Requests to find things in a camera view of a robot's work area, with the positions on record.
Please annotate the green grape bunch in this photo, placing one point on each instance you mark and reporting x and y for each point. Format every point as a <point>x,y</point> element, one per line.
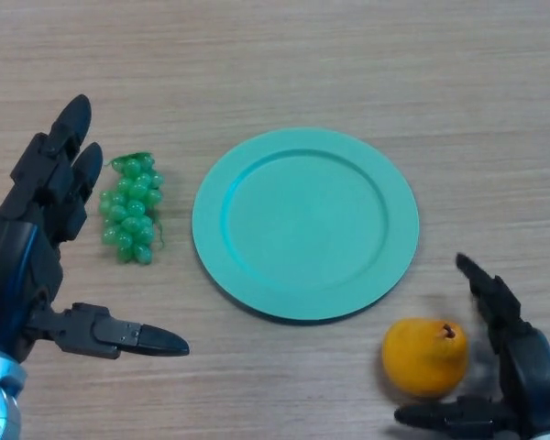
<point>130,215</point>

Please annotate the yellow pear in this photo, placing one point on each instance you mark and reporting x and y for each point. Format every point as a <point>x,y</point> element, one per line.
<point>421,362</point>

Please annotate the green round plate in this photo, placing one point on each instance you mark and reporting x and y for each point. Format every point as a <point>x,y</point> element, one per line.
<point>302,229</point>

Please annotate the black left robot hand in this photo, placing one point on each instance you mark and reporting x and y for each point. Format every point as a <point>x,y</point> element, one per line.
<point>14,261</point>

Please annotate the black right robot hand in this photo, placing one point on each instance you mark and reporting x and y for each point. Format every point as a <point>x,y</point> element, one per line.
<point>527,376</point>

